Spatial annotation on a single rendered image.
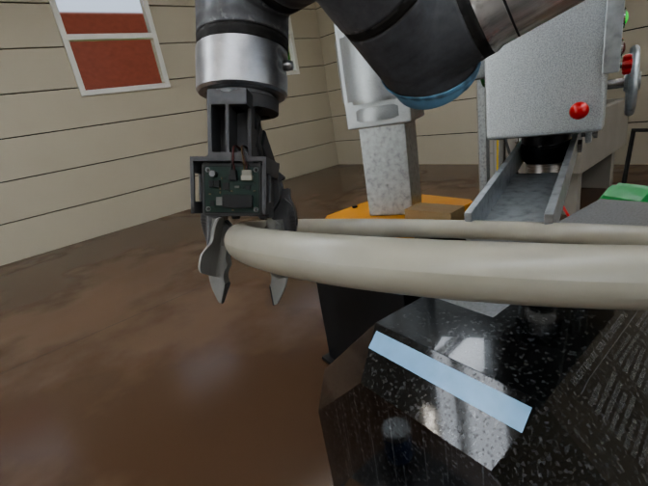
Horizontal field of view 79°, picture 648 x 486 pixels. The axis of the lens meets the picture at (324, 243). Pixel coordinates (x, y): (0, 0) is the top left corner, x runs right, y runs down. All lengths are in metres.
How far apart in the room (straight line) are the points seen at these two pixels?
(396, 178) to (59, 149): 5.36
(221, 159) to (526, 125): 0.73
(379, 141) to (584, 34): 0.88
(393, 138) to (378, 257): 1.43
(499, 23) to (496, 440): 0.54
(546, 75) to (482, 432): 0.68
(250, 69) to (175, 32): 6.75
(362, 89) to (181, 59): 5.67
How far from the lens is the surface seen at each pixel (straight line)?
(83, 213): 6.49
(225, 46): 0.40
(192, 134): 6.94
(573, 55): 0.96
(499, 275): 0.19
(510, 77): 0.97
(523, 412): 0.67
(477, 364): 0.72
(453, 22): 0.40
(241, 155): 0.37
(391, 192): 1.67
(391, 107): 1.56
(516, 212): 0.76
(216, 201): 0.37
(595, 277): 0.21
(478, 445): 0.69
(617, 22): 0.95
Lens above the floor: 1.26
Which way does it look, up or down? 19 degrees down
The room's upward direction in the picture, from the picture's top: 10 degrees counter-clockwise
